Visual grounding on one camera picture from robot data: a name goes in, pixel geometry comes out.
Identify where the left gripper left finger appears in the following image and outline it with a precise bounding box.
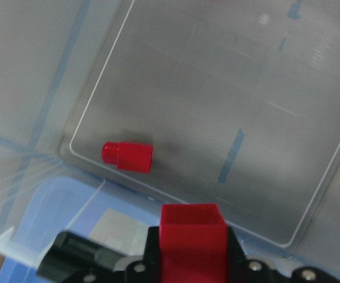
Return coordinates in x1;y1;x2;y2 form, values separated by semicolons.
124;226;161;282

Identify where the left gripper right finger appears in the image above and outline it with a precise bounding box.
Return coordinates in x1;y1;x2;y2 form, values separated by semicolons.
226;227;282;283

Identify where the red block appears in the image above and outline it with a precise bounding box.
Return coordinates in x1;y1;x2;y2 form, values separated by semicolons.
159;203;228;283
101;141;153;173

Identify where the blue plastic tray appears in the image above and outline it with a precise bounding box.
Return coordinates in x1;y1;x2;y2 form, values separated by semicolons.
0;176;340;283

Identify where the black box latch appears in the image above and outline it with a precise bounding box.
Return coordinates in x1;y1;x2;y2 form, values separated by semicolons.
37;231;124;282

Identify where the clear plastic storage box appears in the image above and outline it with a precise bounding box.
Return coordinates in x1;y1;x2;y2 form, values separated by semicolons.
0;0;340;266

